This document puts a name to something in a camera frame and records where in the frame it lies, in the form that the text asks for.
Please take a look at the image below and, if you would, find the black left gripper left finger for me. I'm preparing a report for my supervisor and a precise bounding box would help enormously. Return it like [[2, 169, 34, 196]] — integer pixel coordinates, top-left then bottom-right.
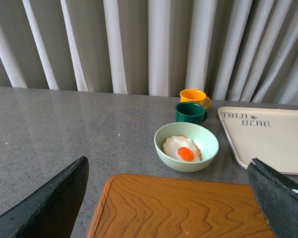
[[0, 156, 89, 238]]

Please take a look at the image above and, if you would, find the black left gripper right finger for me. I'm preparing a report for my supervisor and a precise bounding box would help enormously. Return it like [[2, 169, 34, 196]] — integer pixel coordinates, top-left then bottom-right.
[[247, 158, 298, 238]]

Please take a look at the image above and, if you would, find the cream bear tray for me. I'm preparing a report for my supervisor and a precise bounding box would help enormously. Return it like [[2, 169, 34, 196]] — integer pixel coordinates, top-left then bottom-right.
[[218, 107, 298, 175]]

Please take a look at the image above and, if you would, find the wooden cutting board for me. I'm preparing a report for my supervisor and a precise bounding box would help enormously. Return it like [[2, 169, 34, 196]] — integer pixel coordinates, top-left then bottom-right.
[[87, 174, 273, 238]]

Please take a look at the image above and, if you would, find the light green bowl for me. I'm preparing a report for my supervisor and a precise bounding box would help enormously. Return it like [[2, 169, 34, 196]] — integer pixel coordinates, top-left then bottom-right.
[[154, 122, 219, 173]]

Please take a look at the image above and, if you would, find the fake fried egg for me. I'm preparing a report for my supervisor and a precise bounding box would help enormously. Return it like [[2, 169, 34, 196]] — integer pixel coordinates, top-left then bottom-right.
[[162, 135, 202, 162]]

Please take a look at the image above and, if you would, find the dark green mug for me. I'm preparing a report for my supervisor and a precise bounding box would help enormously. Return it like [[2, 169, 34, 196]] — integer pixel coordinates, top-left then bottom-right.
[[175, 102, 208, 125]]

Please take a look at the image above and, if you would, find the yellow mug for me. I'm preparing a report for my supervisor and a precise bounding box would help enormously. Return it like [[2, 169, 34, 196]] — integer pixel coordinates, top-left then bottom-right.
[[179, 89, 211, 109]]

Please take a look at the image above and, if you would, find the grey curtain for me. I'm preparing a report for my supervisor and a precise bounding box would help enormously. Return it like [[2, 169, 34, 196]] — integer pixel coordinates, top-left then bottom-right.
[[0, 0, 298, 105]]

